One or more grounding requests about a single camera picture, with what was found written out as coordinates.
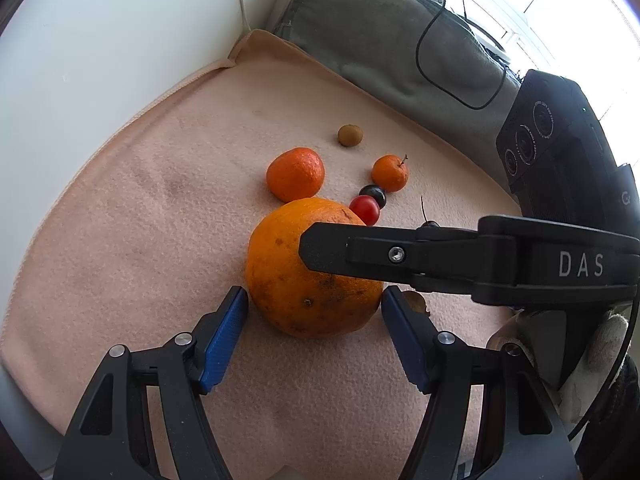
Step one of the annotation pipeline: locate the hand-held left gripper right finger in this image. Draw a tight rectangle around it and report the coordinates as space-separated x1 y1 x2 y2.
381 285 581 480

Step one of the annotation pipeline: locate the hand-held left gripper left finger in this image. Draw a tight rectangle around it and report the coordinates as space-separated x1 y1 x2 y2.
52 285 250 480

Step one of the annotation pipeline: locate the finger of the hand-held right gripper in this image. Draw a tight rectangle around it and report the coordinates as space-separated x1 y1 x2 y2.
298 215 640 308

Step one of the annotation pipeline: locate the brown round fruit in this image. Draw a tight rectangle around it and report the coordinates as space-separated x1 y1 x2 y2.
402 290 430 317

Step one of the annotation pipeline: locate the small red cherry tomato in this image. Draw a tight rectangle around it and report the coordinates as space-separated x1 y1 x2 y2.
348 195 381 226

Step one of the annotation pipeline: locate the dark cherry with stem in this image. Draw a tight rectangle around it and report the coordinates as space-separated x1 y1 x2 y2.
419 196 442 230

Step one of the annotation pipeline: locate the large orange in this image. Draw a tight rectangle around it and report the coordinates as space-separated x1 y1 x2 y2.
245 198 385 339

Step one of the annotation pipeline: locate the medium tangerine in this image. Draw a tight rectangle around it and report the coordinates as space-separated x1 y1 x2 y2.
266 147 326 204

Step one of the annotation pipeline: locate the person's right hand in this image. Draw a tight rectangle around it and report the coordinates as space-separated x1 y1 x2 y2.
487 310 632 426

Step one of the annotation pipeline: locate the dark plum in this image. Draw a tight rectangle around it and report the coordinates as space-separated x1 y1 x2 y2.
359 184 387 209

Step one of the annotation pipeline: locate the small tangerine with stem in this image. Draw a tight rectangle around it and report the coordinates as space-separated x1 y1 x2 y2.
371 154 410 193

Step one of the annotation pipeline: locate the small brown longan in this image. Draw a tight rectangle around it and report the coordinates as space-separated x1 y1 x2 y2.
337 124 364 147

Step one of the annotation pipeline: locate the pink fleece blanket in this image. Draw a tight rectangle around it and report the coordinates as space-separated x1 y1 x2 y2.
0 29 523 480

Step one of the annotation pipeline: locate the grey towel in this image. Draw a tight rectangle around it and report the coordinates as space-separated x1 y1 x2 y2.
272 0 526 196

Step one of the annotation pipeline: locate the black cable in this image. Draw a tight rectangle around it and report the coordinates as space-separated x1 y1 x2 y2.
416 0 507 110

